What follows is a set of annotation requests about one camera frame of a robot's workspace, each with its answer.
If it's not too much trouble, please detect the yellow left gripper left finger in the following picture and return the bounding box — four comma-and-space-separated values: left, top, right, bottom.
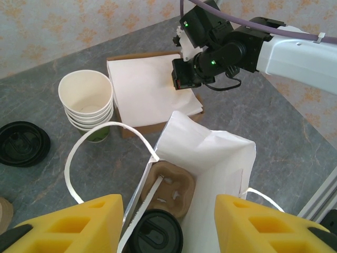
0, 194, 124, 253

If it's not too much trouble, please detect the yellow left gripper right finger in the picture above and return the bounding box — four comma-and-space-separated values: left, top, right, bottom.
215, 194, 337, 253

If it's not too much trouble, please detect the green coffee cup black lid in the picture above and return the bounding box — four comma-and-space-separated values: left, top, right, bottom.
126, 209, 184, 253

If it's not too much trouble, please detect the white paper carry bag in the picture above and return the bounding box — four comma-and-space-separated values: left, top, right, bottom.
64, 110, 286, 253

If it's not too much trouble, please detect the brown pulp cup carrier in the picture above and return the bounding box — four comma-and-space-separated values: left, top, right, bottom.
141, 161, 196, 219

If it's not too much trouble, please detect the stack of brown pulp carriers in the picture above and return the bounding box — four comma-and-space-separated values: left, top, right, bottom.
0, 197, 14, 235

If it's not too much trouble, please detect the thin black camera cable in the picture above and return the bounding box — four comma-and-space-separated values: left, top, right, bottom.
205, 67, 242, 92

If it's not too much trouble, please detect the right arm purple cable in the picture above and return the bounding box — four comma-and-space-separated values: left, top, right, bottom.
180, 0, 337, 45

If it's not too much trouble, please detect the right aluminium side rail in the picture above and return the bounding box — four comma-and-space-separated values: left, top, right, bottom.
297, 168, 337, 230

